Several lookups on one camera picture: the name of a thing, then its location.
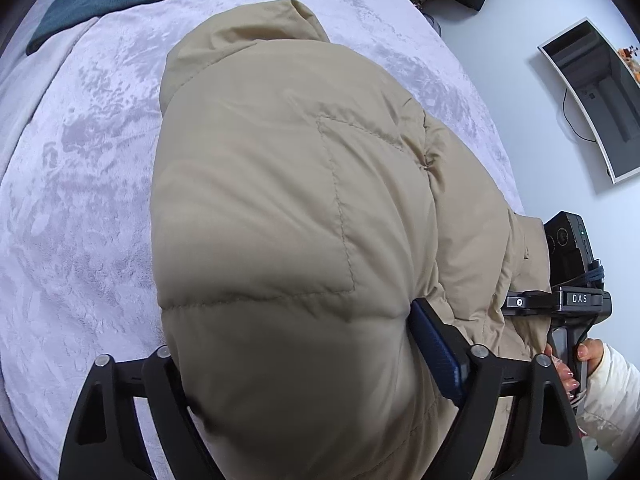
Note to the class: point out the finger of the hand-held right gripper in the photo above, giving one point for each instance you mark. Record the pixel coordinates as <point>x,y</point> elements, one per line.
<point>525,303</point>

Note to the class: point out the person's right hand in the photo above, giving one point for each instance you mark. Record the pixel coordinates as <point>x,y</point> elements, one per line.
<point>567,377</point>

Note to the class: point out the beige puffer jacket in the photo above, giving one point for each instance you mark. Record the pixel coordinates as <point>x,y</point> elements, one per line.
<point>300,220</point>

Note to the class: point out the dark teal cloth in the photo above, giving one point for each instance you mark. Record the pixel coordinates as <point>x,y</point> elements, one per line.
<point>115,0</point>

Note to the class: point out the wall-mounted monitor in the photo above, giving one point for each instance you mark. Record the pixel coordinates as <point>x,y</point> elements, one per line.
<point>600,95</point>

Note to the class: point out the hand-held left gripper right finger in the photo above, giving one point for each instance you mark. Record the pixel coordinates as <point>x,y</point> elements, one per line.
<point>440,350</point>

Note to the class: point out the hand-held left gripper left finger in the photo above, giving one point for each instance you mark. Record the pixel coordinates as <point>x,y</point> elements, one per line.
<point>167,377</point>

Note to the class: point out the lavender plush blanket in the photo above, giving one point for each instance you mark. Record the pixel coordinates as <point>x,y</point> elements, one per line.
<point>80,200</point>

